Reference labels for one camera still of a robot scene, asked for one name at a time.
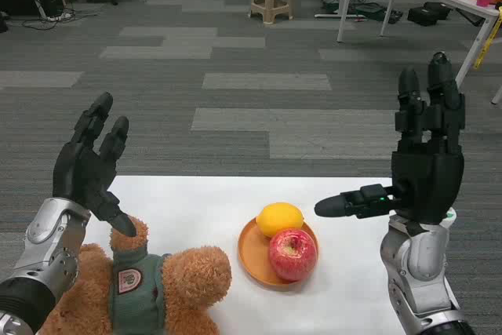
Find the clear bottle with green label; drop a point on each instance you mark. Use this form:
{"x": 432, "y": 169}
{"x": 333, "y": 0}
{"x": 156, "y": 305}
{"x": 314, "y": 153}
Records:
{"x": 450, "y": 219}

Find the black flat case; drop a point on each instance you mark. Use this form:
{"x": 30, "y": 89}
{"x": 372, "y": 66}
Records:
{"x": 376, "y": 12}

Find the red apple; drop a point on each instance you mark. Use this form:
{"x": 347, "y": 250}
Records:
{"x": 292, "y": 254}

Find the black bag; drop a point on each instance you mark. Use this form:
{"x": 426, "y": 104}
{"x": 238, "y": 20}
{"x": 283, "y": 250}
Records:
{"x": 429, "y": 13}

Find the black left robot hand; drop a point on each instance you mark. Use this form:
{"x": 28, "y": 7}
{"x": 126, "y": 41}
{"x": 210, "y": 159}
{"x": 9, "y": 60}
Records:
{"x": 80, "y": 170}

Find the orange round plate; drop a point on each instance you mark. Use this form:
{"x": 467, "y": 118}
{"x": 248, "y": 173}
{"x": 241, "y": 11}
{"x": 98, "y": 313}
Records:
{"x": 253, "y": 256}

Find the brown toy bear green sweater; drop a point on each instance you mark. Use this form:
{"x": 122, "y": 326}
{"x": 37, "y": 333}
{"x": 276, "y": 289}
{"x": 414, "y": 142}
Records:
{"x": 192, "y": 276}

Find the yellow measuring strip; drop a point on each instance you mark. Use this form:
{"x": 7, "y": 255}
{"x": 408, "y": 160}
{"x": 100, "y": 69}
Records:
{"x": 484, "y": 46}

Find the yellow lemon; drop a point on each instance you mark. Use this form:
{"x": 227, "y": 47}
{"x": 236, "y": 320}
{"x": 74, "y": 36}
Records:
{"x": 279, "y": 217}

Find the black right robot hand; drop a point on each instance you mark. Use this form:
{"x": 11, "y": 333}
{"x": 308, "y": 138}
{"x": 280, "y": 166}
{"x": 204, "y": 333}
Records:
{"x": 429, "y": 182}

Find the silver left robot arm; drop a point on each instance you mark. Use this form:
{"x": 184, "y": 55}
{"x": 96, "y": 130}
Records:
{"x": 43, "y": 248}

